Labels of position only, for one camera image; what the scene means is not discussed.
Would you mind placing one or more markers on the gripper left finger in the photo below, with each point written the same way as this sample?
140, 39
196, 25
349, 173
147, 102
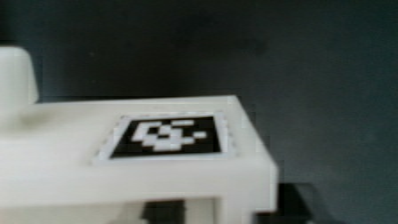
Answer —
164, 212

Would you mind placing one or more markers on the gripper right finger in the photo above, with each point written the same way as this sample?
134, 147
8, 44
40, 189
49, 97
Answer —
298, 206

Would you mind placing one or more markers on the white drawer tray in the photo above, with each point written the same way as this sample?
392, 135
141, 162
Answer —
100, 155

